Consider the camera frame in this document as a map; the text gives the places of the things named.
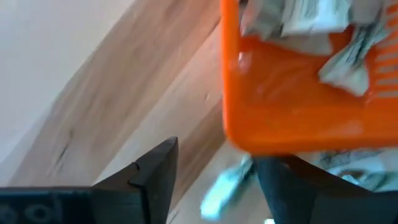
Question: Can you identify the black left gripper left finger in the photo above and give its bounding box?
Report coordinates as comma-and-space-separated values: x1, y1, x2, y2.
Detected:
0, 136, 180, 224

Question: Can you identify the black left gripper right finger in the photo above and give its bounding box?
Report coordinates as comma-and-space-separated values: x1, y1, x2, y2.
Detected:
254, 154, 398, 224

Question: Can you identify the orange plastic slotted basket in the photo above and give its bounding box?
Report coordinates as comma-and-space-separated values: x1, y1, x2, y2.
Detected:
220, 0, 398, 156

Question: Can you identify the crumpled grey-white cloth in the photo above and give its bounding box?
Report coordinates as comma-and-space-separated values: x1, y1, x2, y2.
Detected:
317, 23, 391, 98

